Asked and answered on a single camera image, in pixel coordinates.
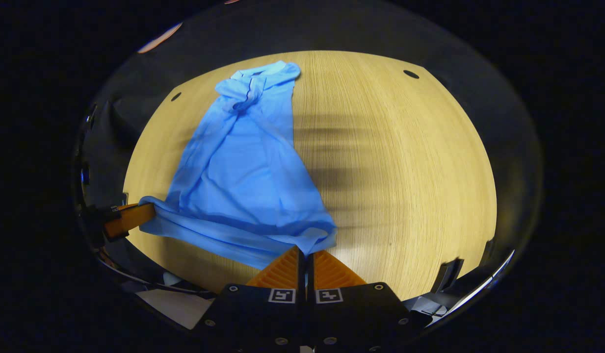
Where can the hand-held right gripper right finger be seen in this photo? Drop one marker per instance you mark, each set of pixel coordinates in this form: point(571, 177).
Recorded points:
point(351, 314)

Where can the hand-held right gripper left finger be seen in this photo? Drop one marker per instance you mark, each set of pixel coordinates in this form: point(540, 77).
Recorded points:
point(263, 314)

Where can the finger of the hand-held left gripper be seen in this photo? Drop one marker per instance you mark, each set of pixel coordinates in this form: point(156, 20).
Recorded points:
point(130, 219)

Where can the light blue T-shirt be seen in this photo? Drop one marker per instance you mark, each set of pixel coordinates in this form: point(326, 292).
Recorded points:
point(243, 171)

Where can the dark upright object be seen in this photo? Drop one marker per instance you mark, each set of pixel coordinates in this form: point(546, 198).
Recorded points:
point(448, 275)

